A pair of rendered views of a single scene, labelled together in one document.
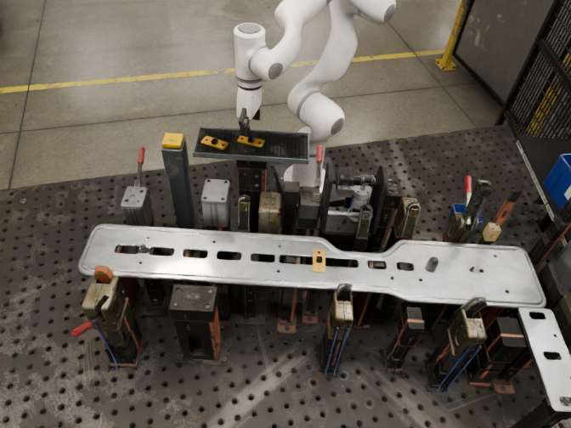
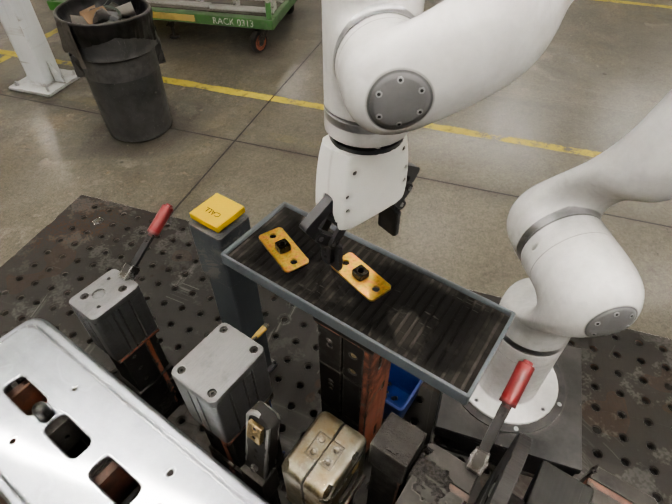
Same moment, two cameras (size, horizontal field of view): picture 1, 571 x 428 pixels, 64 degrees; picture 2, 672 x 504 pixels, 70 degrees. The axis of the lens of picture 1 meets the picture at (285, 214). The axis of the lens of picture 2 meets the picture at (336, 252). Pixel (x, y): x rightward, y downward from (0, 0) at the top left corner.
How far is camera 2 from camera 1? 0.95 m
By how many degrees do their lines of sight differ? 25
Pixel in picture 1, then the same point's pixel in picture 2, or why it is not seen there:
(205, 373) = not seen: outside the picture
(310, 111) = (548, 257)
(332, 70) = (656, 170)
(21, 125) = (240, 134)
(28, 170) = (214, 184)
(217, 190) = (219, 363)
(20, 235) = (55, 268)
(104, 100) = not seen: hidden behind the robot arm
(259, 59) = (354, 46)
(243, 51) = (331, 15)
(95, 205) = (166, 265)
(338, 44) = not seen: outside the picture
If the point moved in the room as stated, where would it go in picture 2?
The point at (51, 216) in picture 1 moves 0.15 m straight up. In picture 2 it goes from (107, 256) to (87, 214)
